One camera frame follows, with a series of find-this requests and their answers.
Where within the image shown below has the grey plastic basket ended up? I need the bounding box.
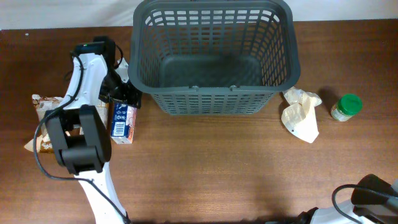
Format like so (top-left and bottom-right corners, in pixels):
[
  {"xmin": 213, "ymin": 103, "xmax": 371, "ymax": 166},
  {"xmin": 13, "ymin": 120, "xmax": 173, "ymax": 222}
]
[{"xmin": 128, "ymin": 0, "xmax": 300, "ymax": 115}]

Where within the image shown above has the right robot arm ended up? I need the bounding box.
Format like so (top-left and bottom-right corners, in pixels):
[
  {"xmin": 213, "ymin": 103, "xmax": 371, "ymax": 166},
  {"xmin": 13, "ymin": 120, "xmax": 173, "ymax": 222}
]
[{"xmin": 294, "ymin": 174, "xmax": 397, "ymax": 224}]

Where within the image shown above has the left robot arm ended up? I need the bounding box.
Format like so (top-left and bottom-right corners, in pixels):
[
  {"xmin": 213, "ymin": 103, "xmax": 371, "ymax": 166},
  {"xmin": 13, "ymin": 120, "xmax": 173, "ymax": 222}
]
[{"xmin": 38, "ymin": 36, "xmax": 142, "ymax": 223}]

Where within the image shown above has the orange pasta packet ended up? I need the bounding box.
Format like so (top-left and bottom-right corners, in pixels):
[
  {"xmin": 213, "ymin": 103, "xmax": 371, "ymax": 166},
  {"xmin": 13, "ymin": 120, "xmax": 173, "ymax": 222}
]
[{"xmin": 95, "ymin": 101, "xmax": 109, "ymax": 129}]

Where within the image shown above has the crumpled beige paper bag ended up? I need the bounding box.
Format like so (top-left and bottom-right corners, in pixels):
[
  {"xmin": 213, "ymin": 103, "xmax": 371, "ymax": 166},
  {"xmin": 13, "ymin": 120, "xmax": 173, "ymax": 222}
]
[{"xmin": 281, "ymin": 86, "xmax": 322, "ymax": 143}]

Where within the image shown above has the green lid jar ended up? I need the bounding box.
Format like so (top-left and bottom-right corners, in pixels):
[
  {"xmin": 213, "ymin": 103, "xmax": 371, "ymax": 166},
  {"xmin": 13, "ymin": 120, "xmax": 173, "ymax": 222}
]
[{"xmin": 330, "ymin": 94, "xmax": 363, "ymax": 122}]

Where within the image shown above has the blue carton box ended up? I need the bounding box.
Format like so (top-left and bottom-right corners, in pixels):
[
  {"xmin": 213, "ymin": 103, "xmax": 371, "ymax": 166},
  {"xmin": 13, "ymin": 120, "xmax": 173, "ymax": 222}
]
[{"xmin": 111, "ymin": 103, "xmax": 137, "ymax": 144}]

